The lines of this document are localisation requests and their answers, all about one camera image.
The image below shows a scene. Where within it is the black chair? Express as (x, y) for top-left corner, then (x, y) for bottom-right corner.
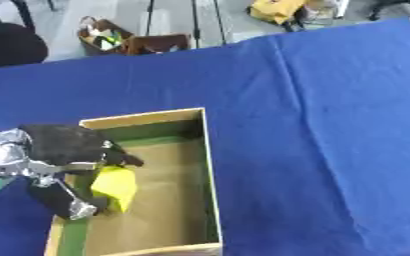
(0, 0), (51, 70)

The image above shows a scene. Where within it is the yellow block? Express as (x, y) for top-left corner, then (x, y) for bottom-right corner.
(89, 165), (141, 214)

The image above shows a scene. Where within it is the black tripod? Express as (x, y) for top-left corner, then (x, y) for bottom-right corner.
(142, 0), (230, 50)

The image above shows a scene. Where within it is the brown open bag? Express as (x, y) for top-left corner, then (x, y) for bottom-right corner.
(75, 15), (193, 57)

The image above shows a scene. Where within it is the yellow bag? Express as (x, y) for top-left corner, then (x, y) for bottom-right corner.
(247, 0), (310, 26)

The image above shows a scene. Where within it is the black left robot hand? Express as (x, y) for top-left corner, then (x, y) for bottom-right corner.
(17, 123), (146, 221)

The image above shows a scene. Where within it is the tan cardboard box green inside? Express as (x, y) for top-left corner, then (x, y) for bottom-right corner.
(42, 106), (225, 256)

